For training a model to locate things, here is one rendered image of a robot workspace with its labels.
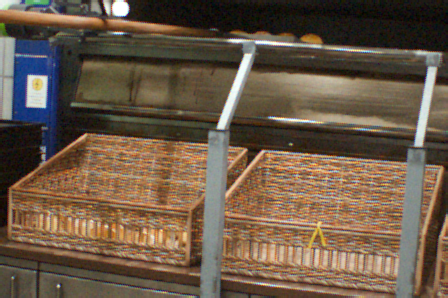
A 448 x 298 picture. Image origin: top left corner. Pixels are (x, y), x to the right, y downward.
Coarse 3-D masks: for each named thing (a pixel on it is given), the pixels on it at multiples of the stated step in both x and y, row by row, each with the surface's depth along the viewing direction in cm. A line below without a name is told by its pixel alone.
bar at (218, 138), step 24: (216, 48) 244; (240, 48) 241; (264, 48) 239; (288, 48) 237; (312, 48) 234; (336, 48) 232; (360, 48) 231; (384, 48) 229; (240, 72) 235; (432, 72) 223; (432, 96) 220; (216, 144) 221; (216, 168) 221; (408, 168) 206; (216, 192) 222; (408, 192) 207; (216, 216) 222; (408, 216) 207; (216, 240) 223; (408, 240) 208; (216, 264) 223; (408, 264) 208; (216, 288) 225; (408, 288) 208
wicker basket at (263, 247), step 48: (240, 192) 256; (288, 192) 271; (336, 192) 267; (384, 192) 264; (432, 192) 244; (240, 240) 260; (288, 240) 228; (336, 240) 224; (384, 240) 220; (432, 240) 244; (384, 288) 221
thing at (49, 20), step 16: (0, 16) 187; (16, 16) 193; (32, 16) 199; (48, 16) 207; (64, 16) 215; (128, 32) 254; (144, 32) 263; (160, 32) 274; (176, 32) 286; (192, 32) 299; (208, 32) 315
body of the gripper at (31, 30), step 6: (36, 12) 239; (42, 12) 240; (48, 12) 240; (54, 12) 239; (30, 30) 240; (36, 30) 239; (42, 30) 241; (48, 30) 240; (54, 30) 239; (48, 36) 240; (54, 36) 241
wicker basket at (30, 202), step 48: (96, 144) 294; (144, 144) 289; (192, 144) 284; (48, 192) 249; (96, 192) 291; (144, 192) 286; (192, 192) 281; (48, 240) 251; (96, 240) 246; (192, 240) 239
